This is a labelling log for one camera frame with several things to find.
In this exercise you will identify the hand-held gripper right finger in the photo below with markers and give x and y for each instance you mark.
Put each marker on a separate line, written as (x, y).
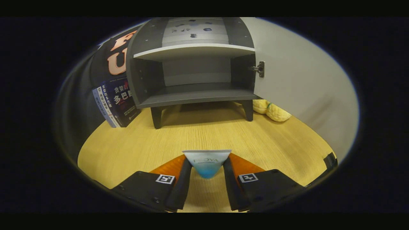
(231, 188)

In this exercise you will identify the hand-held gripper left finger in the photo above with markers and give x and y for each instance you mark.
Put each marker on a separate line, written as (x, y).
(179, 188)

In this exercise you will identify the blue and white tube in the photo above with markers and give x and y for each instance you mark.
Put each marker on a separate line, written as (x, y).
(207, 163)

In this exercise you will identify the white cabinet door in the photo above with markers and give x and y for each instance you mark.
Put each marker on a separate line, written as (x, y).
(303, 83)

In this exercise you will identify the yellow plush toy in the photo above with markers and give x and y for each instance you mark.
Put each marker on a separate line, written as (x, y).
(276, 111)

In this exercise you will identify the grey cabinet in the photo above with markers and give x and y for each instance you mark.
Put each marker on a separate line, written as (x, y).
(198, 92)

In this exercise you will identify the dark blue book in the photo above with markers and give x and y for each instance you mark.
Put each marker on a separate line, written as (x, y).
(124, 99)

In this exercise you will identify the blue and white book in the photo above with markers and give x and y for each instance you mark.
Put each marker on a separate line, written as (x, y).
(107, 108)
(98, 102)

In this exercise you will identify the metal door hinge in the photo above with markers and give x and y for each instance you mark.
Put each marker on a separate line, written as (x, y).
(259, 68)

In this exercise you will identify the white cabinet shelf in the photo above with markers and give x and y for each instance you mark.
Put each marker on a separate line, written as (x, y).
(191, 51)

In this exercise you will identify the black backdrop cloth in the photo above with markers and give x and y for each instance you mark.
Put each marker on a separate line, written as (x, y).
(99, 67)

